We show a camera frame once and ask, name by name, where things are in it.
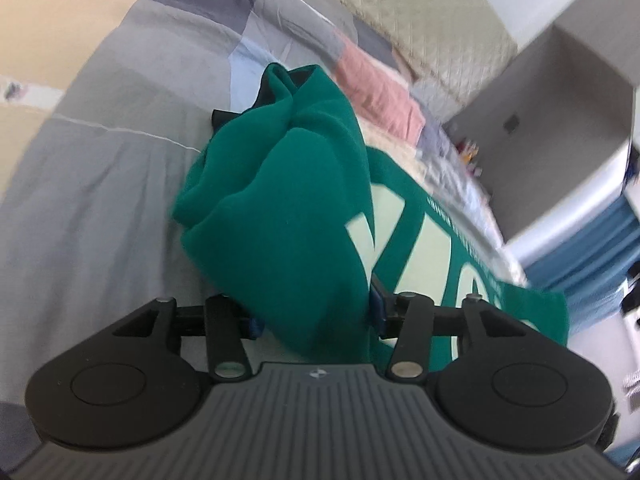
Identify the blue curtain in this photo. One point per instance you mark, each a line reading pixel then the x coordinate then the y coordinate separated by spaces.
pixel 590 245

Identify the patchwork bed quilt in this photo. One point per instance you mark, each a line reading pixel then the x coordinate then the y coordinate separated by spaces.
pixel 100 185

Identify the cream quilted headboard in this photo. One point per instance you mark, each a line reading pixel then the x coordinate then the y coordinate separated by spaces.
pixel 425 20

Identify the grey wall cabinet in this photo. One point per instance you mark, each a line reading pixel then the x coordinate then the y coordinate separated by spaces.
pixel 550 160

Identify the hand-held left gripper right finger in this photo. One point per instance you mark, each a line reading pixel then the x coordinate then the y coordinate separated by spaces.
pixel 377 310

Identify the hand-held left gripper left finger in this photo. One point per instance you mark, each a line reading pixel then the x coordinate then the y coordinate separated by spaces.
pixel 225 330

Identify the green hoodie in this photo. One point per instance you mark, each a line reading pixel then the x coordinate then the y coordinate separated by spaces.
pixel 280 220

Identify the dark wall switch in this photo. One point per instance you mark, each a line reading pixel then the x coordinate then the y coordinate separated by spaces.
pixel 511 123

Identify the row of cosmetic bottles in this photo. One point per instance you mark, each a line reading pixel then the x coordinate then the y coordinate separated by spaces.
pixel 469 150

